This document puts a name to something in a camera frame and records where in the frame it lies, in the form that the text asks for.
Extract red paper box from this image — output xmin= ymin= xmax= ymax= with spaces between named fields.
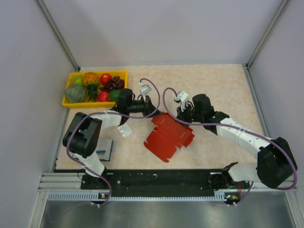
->
xmin=144 ymin=113 xmax=194 ymax=162

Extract green lime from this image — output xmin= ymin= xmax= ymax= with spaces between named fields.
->
xmin=109 ymin=90 xmax=121 ymax=102

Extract small clear plastic bag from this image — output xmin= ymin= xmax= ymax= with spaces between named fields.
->
xmin=117 ymin=123 xmax=133 ymax=137

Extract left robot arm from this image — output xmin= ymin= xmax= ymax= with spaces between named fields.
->
xmin=62 ymin=88 xmax=162 ymax=188

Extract blue razor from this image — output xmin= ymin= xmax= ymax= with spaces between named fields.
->
xmin=96 ymin=150 xmax=106 ymax=154

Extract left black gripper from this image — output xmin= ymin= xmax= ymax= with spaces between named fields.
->
xmin=127 ymin=95 xmax=162 ymax=118

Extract yellow plastic tray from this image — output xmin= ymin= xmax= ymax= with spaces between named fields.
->
xmin=62 ymin=70 xmax=128 ymax=108

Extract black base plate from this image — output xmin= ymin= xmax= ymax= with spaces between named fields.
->
xmin=80 ymin=169 xmax=249 ymax=198

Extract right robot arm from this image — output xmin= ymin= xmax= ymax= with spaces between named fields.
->
xmin=175 ymin=91 xmax=297 ymax=190

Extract grey cable duct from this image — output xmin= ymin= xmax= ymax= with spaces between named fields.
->
xmin=48 ymin=191 xmax=239 ymax=202

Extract red apple bottom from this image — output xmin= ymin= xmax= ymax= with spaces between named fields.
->
xmin=97 ymin=91 xmax=110 ymax=102

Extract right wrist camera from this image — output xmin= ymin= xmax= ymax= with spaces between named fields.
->
xmin=174 ymin=91 xmax=189 ymax=112

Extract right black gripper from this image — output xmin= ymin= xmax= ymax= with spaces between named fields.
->
xmin=175 ymin=102 xmax=204 ymax=128

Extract red apple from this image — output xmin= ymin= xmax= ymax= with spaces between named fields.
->
xmin=97 ymin=91 xmax=110 ymax=102
xmin=100 ymin=73 xmax=112 ymax=86

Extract green melon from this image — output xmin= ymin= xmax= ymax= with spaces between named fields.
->
xmin=65 ymin=84 xmax=87 ymax=103

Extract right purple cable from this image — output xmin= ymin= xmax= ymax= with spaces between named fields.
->
xmin=162 ymin=87 xmax=298 ymax=206

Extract purple grapes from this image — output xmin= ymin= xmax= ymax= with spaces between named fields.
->
xmin=100 ymin=76 xmax=125 ymax=92

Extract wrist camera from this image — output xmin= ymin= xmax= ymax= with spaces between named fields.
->
xmin=174 ymin=91 xmax=189 ymax=112
xmin=139 ymin=82 xmax=152 ymax=100

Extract green apple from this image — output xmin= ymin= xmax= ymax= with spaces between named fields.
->
xmin=73 ymin=76 xmax=84 ymax=86

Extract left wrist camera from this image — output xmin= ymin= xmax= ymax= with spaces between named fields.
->
xmin=139 ymin=82 xmax=152 ymax=100

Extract orange pineapple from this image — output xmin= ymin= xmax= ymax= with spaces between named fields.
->
xmin=83 ymin=72 xmax=100 ymax=102

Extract red apple top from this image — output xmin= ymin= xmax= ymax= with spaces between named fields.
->
xmin=100 ymin=73 xmax=112 ymax=86

